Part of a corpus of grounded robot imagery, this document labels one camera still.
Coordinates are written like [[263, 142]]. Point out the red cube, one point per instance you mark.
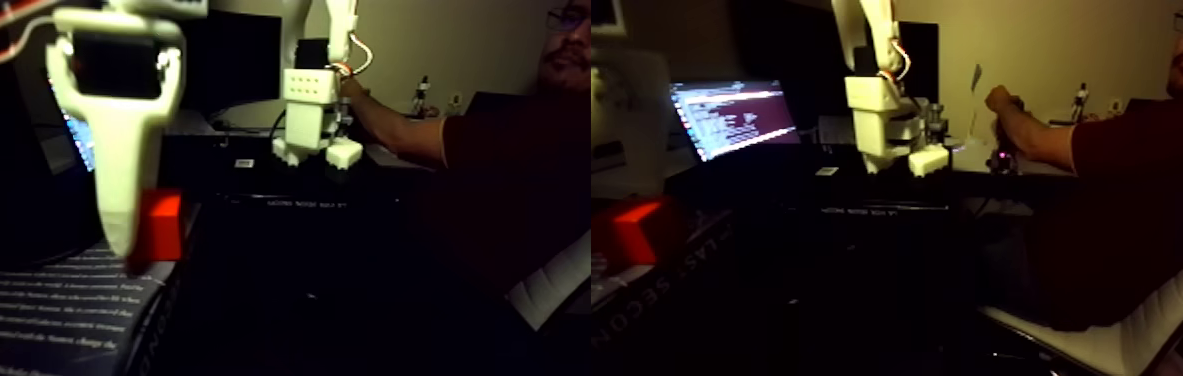
[[166, 226]]

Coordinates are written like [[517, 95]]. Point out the person's left hand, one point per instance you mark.
[[1007, 105]]

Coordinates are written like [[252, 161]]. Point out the black computer monitor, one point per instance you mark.
[[234, 63]]

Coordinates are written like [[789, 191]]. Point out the small white tag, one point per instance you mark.
[[244, 163]]

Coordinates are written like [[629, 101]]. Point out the black box with lettering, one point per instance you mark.
[[276, 200]]

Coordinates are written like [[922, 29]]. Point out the black book with white text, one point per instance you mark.
[[24, 304]]

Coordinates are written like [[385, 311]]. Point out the small figurine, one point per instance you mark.
[[1079, 103]]

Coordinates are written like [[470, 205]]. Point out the white chair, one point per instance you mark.
[[1126, 346]]

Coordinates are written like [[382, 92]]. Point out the person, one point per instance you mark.
[[1179, 189]]

